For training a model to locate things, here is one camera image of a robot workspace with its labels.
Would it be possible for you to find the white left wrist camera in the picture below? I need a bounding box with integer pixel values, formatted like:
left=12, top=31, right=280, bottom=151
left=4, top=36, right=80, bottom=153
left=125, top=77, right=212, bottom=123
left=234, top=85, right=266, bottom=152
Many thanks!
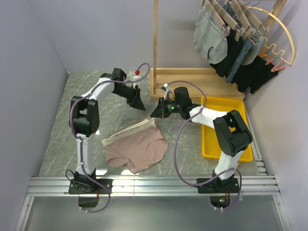
left=132, top=70, right=142, bottom=85

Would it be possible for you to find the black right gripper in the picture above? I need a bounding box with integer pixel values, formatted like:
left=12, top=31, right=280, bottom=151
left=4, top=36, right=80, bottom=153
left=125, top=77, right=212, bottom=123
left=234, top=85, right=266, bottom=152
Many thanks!
left=151, top=97, right=182, bottom=119

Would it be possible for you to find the striped blue hanging underwear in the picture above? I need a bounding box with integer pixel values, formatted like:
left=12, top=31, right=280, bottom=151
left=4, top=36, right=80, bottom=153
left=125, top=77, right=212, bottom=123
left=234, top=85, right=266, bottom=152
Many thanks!
left=226, top=1, right=253, bottom=83

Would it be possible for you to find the beige hanger on grey underwear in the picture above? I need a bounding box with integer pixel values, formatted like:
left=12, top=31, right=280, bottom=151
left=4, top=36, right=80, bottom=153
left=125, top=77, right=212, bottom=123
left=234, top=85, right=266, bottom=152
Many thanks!
left=201, top=0, right=230, bottom=38

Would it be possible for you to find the wooden rack right post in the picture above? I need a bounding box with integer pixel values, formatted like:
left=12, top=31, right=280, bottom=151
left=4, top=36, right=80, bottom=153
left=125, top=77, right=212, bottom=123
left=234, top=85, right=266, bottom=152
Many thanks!
left=263, top=0, right=287, bottom=30

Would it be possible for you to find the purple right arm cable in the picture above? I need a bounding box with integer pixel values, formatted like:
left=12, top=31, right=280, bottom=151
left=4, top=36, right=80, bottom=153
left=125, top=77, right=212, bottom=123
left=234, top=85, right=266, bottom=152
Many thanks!
left=166, top=80, right=242, bottom=211

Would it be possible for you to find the aluminium rail frame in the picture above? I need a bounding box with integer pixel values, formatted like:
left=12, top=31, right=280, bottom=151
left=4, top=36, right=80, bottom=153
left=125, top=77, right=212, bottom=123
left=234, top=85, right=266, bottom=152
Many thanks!
left=14, top=113, right=289, bottom=231

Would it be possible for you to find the wooden rack upright post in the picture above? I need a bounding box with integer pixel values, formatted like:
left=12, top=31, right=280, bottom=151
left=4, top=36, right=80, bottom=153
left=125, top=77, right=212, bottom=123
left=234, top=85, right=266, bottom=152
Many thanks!
left=151, top=0, right=159, bottom=95

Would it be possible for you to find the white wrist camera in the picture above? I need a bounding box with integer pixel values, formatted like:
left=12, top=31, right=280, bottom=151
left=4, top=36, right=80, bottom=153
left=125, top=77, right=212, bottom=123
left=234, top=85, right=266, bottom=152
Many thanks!
left=161, top=83, right=172, bottom=101
left=132, top=70, right=142, bottom=85

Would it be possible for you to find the gold metal arc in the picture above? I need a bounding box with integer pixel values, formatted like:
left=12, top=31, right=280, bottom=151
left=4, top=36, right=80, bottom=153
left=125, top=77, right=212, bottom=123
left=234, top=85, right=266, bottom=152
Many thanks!
left=246, top=6, right=296, bottom=66

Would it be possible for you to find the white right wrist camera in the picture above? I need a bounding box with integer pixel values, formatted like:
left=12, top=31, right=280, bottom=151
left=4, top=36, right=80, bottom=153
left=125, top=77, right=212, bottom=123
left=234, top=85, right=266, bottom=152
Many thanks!
left=161, top=83, right=172, bottom=101

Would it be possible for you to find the orange wavy clip hanger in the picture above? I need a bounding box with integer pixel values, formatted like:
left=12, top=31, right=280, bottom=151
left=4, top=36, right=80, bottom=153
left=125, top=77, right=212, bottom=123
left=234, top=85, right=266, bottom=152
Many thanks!
left=259, top=38, right=289, bottom=73

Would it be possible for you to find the black hanging underwear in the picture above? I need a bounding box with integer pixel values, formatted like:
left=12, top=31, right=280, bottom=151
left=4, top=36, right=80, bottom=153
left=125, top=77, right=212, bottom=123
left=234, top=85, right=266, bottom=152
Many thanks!
left=209, top=30, right=244, bottom=77
left=231, top=56, right=279, bottom=94

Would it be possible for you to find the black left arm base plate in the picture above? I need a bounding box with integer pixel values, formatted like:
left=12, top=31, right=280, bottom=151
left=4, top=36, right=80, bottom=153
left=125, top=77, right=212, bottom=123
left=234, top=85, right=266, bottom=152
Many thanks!
left=68, top=179, right=113, bottom=194

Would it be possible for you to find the beige clip hanger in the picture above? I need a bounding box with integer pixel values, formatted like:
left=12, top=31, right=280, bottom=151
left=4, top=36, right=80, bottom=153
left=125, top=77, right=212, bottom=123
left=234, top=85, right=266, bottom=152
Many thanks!
left=122, top=117, right=148, bottom=128

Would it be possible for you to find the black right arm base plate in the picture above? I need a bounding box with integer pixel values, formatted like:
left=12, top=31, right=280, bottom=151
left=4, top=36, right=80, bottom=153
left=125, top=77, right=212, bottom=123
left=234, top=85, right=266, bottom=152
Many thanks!
left=196, top=176, right=240, bottom=194

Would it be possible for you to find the pink and cream underwear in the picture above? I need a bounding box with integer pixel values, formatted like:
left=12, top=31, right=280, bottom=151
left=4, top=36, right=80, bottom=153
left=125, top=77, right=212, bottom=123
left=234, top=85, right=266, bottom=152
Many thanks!
left=102, top=118, right=168, bottom=174

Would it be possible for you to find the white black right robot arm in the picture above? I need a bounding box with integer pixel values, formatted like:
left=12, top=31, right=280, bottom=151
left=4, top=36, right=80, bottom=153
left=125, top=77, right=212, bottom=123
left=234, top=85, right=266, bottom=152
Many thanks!
left=151, top=84, right=253, bottom=193

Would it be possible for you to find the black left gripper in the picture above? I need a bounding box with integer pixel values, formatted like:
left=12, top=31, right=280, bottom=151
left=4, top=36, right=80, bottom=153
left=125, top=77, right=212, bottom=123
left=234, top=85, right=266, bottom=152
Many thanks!
left=112, top=84, right=145, bottom=111

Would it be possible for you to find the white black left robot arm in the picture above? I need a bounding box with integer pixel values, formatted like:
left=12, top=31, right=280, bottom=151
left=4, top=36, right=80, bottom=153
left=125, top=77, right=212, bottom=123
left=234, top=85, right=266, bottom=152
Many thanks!
left=69, top=68, right=149, bottom=193

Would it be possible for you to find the black rear hanging underwear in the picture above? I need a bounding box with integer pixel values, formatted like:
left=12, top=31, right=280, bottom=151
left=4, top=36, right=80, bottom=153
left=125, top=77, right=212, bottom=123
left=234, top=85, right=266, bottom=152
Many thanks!
left=231, top=56, right=279, bottom=94

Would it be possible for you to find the yellow plastic tray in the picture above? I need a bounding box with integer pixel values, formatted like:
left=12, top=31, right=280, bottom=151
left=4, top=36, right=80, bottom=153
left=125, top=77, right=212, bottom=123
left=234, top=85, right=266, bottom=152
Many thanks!
left=201, top=96, right=254, bottom=162

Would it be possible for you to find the light grey hanging underwear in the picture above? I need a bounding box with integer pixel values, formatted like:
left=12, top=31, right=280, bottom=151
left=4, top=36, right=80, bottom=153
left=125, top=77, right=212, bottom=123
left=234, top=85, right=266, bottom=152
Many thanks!
left=241, top=36, right=264, bottom=65

